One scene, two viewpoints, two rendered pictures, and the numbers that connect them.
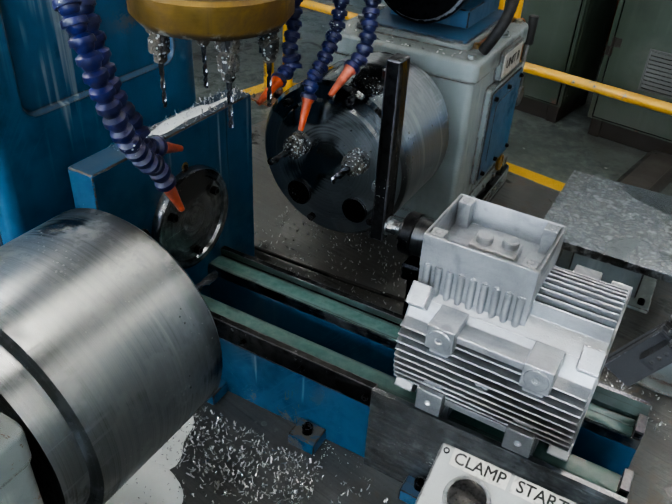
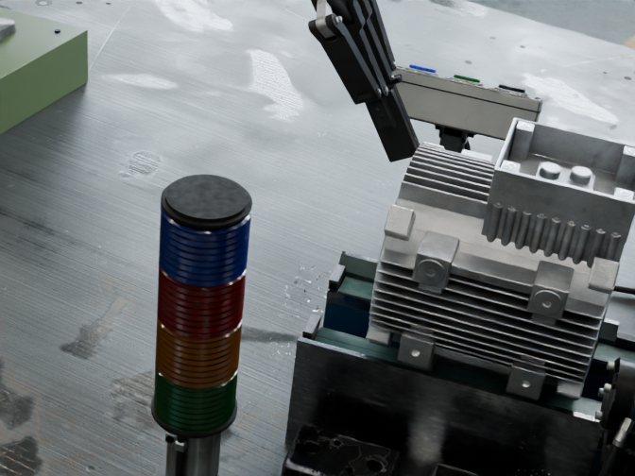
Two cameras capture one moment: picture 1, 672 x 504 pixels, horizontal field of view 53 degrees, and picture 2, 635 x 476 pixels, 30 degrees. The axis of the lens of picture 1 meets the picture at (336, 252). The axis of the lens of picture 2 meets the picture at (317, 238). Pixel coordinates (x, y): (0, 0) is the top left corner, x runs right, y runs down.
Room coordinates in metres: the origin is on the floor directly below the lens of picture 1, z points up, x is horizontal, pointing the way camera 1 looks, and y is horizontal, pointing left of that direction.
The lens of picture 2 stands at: (1.40, -0.60, 1.64)
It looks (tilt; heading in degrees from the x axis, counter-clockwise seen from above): 34 degrees down; 165
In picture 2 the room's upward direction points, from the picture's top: 7 degrees clockwise
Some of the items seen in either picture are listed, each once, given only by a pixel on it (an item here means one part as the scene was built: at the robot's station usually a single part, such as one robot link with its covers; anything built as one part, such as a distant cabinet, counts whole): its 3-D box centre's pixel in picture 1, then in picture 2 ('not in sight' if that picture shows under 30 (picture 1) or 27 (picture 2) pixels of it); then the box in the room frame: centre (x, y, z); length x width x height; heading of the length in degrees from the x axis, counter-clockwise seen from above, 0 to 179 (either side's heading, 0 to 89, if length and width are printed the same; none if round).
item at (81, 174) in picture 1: (161, 230); not in sight; (0.82, 0.25, 0.97); 0.30 x 0.11 x 0.34; 152
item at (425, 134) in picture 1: (367, 134); not in sight; (1.04, -0.04, 1.04); 0.41 x 0.25 x 0.25; 152
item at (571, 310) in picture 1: (509, 338); (498, 268); (0.58, -0.20, 1.01); 0.20 x 0.19 x 0.19; 61
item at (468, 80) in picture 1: (426, 112); not in sight; (1.27, -0.16, 0.99); 0.35 x 0.31 x 0.37; 152
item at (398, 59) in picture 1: (389, 153); not in sight; (0.80, -0.06, 1.12); 0.04 x 0.03 x 0.26; 62
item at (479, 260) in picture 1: (490, 258); (563, 193); (0.60, -0.16, 1.11); 0.12 x 0.11 x 0.07; 61
